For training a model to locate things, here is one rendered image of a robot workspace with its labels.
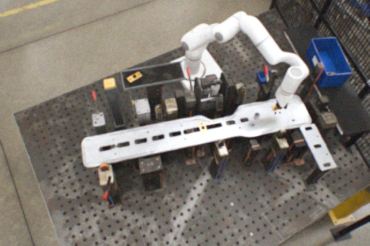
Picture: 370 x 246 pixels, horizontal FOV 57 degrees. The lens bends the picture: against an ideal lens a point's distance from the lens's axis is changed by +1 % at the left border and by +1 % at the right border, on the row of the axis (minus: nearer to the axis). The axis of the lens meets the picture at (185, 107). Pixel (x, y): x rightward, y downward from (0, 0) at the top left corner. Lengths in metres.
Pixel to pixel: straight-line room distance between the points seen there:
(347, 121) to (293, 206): 0.61
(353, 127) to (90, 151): 1.54
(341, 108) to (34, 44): 3.09
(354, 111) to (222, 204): 0.99
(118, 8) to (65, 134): 2.18
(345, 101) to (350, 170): 0.47
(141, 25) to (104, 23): 0.42
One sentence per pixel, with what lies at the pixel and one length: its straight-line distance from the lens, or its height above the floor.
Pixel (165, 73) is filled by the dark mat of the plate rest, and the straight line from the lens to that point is 2.04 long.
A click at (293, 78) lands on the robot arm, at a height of 1.40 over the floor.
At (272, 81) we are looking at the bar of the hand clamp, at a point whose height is 1.14.
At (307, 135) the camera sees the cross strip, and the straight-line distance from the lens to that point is 2.14.
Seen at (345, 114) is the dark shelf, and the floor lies 1.03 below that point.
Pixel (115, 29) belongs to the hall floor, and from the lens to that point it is 4.00.
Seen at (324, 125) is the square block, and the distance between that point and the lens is 2.18.
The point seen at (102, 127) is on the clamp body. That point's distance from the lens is 2.03.
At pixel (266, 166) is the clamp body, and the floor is 0.74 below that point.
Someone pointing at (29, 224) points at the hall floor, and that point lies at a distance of 3.05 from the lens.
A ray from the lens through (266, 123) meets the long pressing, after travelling 2.11.
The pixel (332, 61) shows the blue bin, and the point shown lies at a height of 1.04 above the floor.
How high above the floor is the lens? 2.76
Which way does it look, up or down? 57 degrees down
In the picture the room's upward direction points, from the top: 3 degrees clockwise
